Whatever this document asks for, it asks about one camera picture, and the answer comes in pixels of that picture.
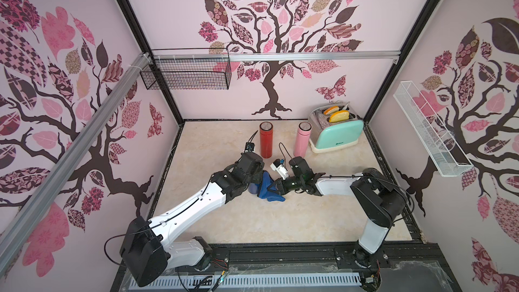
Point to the aluminium rail back wall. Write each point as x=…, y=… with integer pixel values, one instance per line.
x=305, y=56

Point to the red thermos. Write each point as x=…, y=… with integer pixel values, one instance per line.
x=266, y=139

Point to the mint green toaster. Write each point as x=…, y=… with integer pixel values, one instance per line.
x=326, y=137

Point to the toast slice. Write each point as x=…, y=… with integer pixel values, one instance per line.
x=339, y=116
x=331, y=110

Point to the white slotted cable duct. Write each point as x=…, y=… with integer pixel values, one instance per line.
x=246, y=281

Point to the pink thermos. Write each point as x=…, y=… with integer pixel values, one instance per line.
x=304, y=130

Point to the aluminium rail left wall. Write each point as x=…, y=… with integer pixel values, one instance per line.
x=16, y=234

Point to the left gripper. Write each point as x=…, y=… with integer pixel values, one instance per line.
x=255, y=176

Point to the black wire basket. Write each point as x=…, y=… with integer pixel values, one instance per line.
x=189, y=69

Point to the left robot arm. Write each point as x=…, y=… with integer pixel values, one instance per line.
x=150, y=247

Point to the white wire shelf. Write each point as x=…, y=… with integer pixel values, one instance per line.
x=448, y=157

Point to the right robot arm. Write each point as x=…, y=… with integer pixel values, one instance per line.
x=381, y=200

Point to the toast slice rear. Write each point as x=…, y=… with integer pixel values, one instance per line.
x=331, y=110

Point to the aluminium rail wall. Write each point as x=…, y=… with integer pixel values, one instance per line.
x=16, y=234
x=305, y=56

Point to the blue thermos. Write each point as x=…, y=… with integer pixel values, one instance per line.
x=254, y=188

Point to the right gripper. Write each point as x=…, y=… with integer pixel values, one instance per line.
x=280, y=186

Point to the toast slice front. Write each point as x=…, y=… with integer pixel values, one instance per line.
x=339, y=116

